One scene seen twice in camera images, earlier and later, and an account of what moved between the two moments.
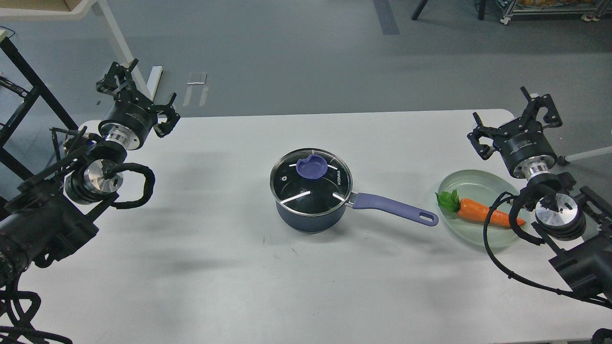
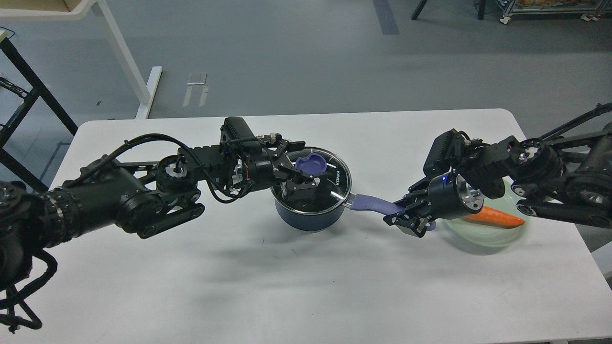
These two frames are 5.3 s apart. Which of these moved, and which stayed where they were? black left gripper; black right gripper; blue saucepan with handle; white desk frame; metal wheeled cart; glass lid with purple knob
Moved: black left gripper; black right gripper
Stayed: metal wheeled cart; glass lid with purple knob; blue saucepan with handle; white desk frame
